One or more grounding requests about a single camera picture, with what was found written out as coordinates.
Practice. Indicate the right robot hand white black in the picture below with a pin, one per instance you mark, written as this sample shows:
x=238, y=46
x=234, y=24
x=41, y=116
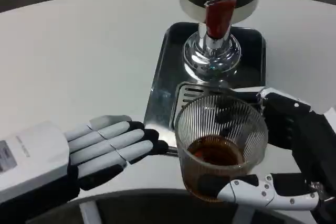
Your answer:
x=309, y=140

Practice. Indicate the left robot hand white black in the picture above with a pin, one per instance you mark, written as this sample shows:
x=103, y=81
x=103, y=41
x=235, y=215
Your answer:
x=39, y=150

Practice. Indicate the clear ribbed glass cup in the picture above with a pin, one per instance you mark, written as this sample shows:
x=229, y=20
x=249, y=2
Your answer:
x=199, y=119

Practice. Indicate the brown tea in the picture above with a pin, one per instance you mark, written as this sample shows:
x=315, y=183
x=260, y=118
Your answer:
x=218, y=153

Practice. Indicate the slotted steel grid plate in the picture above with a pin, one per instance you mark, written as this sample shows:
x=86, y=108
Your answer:
x=189, y=91

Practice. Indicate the robot chest black grey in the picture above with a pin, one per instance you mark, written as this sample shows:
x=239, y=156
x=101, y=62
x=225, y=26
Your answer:
x=157, y=211

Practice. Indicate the steel drip tray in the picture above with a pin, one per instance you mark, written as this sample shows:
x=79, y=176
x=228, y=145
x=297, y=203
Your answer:
x=165, y=77

